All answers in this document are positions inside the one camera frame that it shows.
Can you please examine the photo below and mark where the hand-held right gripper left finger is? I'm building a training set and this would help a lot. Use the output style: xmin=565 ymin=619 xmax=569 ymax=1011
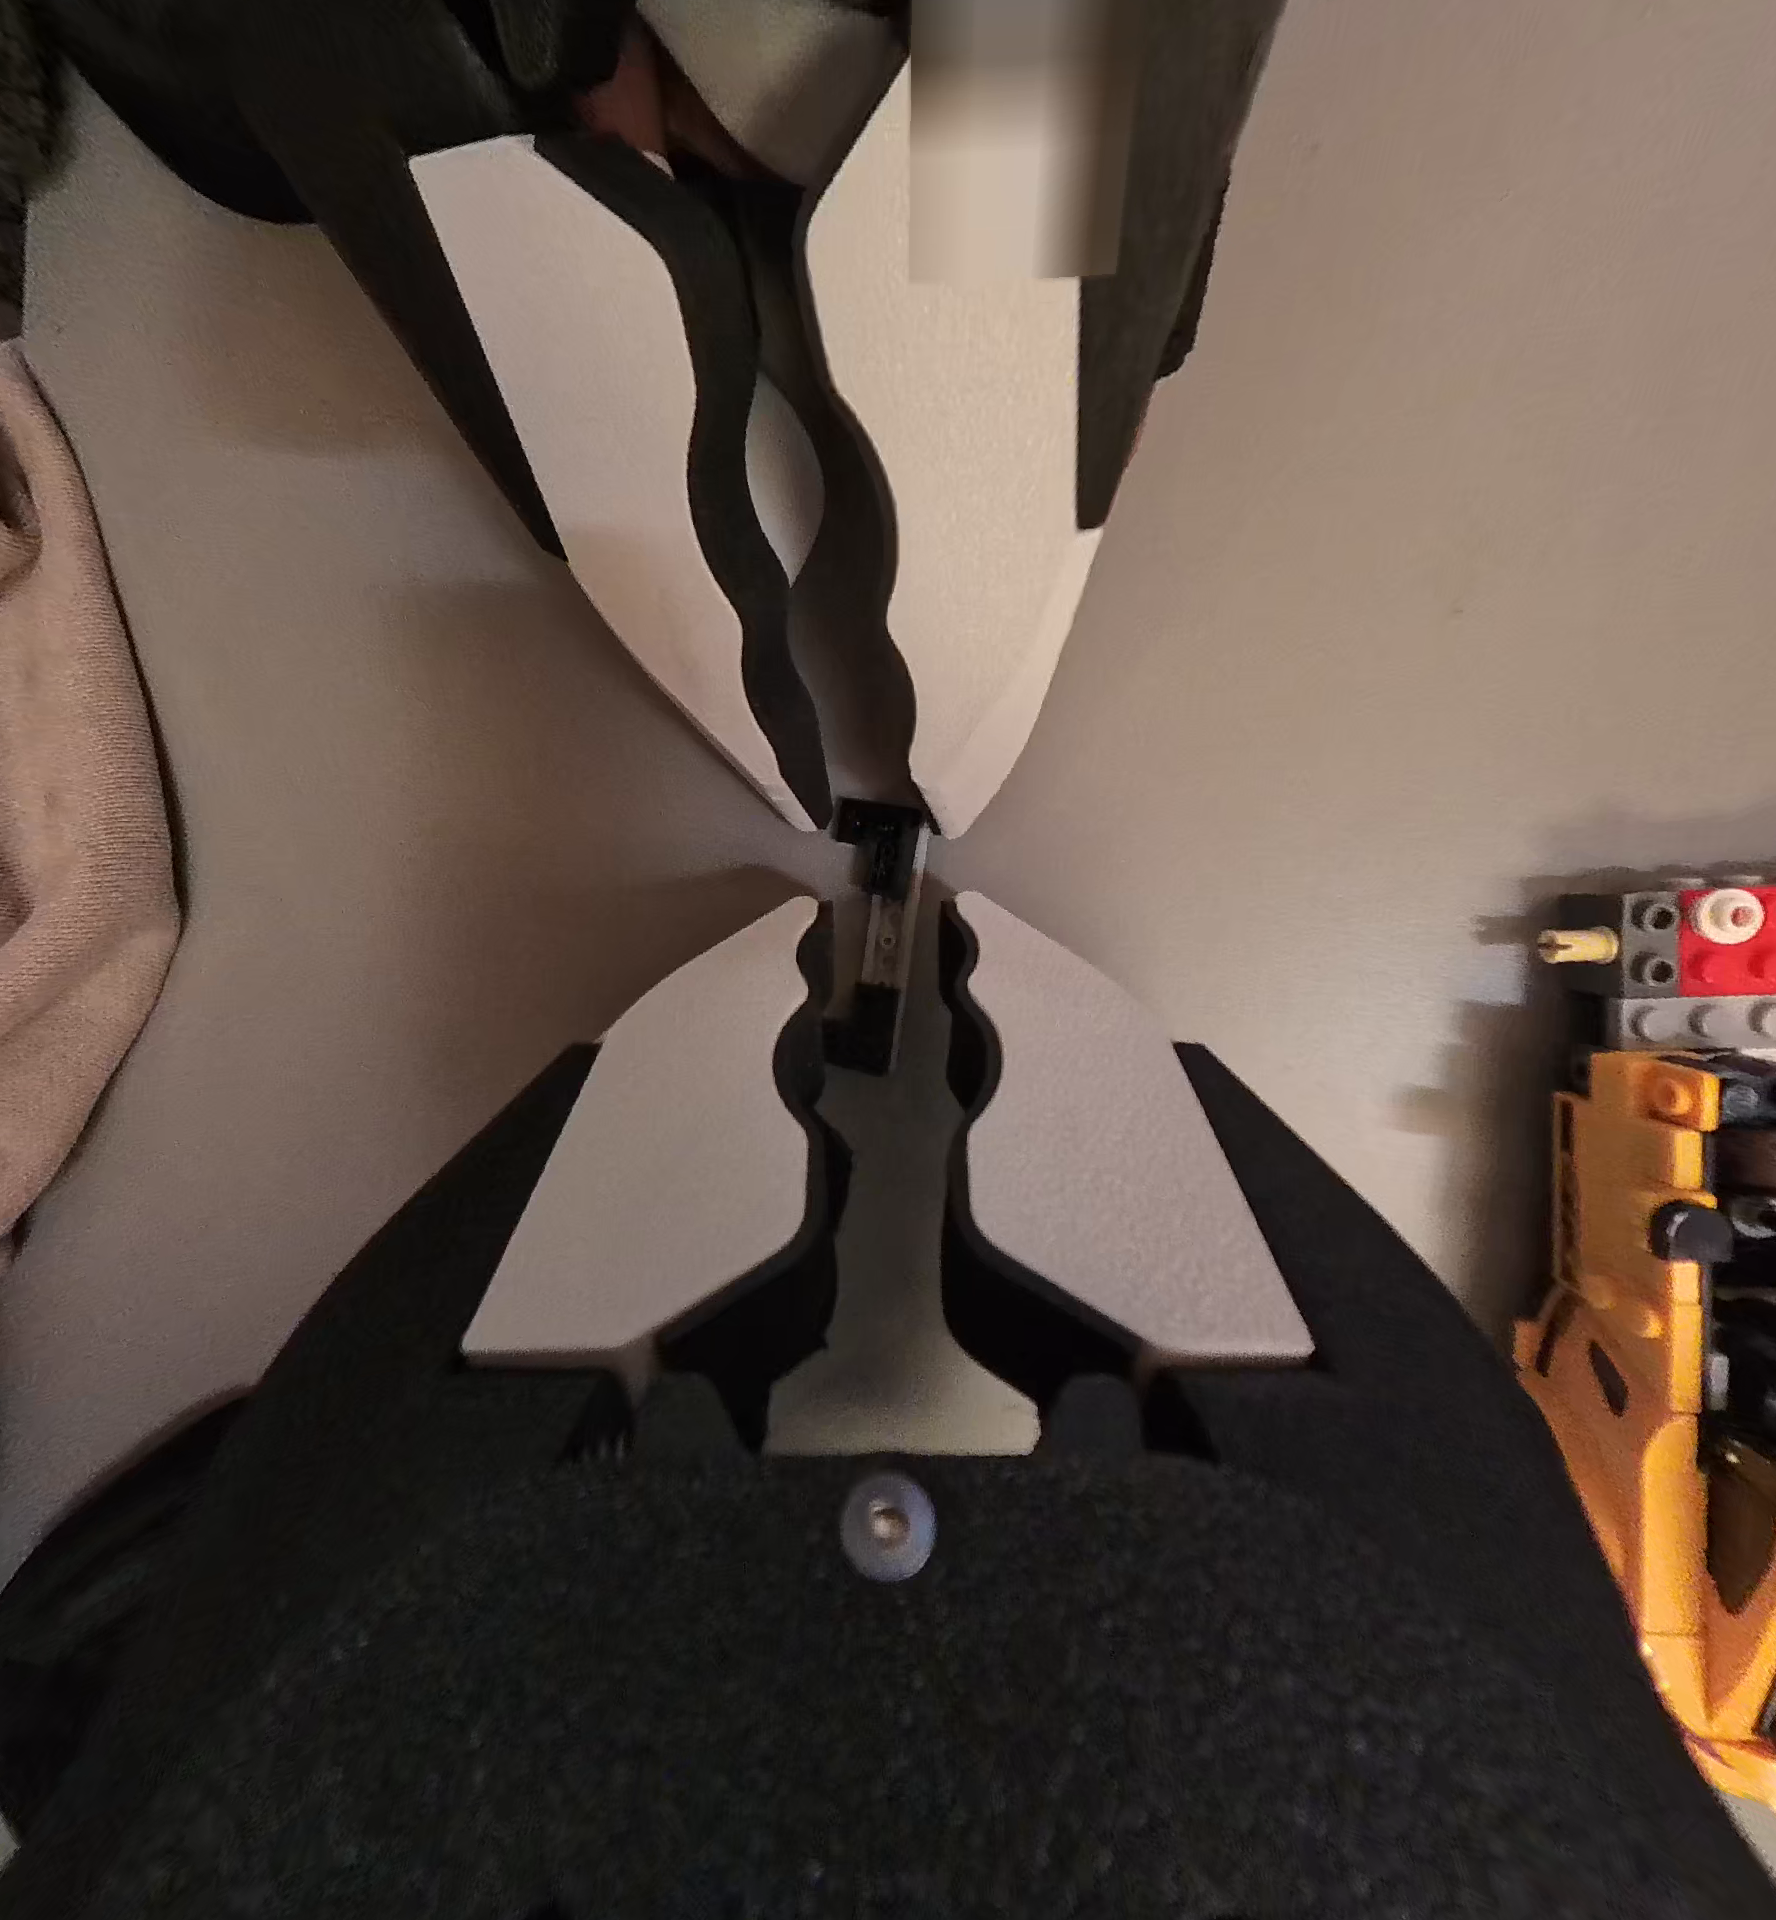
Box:
xmin=460 ymin=896 xmax=846 ymax=1390

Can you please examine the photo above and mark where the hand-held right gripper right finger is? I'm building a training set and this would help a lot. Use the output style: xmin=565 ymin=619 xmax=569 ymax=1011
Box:
xmin=941 ymin=892 xmax=1318 ymax=1374

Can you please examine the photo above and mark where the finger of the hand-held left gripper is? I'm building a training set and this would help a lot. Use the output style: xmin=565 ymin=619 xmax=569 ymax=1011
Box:
xmin=409 ymin=132 xmax=843 ymax=834
xmin=795 ymin=60 xmax=1108 ymax=839

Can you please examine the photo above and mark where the long grey lego plate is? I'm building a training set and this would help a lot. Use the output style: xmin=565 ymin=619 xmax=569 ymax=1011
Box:
xmin=850 ymin=876 xmax=921 ymax=1023

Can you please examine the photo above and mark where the black lego corner plate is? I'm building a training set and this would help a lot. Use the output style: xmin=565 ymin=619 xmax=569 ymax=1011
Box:
xmin=833 ymin=799 xmax=933 ymax=888

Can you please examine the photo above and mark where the yellow lego car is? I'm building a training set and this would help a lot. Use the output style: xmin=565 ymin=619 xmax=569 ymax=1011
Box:
xmin=1510 ymin=862 xmax=1776 ymax=1840

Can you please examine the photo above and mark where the person's left forearm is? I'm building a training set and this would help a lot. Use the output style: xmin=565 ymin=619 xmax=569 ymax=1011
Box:
xmin=41 ymin=0 xmax=336 ymax=228

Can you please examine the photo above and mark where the taupe sweatshirt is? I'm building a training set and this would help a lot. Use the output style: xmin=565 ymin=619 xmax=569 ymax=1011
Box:
xmin=0 ymin=284 xmax=187 ymax=1353

